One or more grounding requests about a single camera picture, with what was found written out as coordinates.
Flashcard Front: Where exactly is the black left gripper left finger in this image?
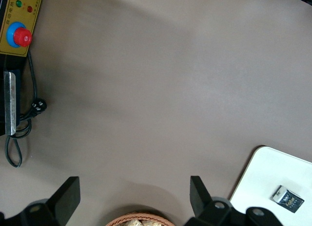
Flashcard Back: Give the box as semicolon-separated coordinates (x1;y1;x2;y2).
0;176;81;226

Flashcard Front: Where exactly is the round brown wicker basket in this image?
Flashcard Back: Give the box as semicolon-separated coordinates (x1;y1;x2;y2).
104;212;176;226

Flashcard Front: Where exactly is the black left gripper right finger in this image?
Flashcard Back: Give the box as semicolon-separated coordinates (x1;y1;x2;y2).
186;175;286;226

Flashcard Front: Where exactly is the yellow emergency-stop control box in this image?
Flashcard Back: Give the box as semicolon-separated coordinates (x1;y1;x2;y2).
0;0;44;136

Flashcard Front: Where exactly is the small black snack box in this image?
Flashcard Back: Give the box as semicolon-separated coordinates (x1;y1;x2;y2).
270;185;305;214

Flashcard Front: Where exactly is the black power cable with plug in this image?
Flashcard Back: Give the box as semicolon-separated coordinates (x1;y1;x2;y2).
4;50;47;168

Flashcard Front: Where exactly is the cream plastic tray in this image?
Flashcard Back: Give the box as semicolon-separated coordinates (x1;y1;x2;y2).
229;145;312;226

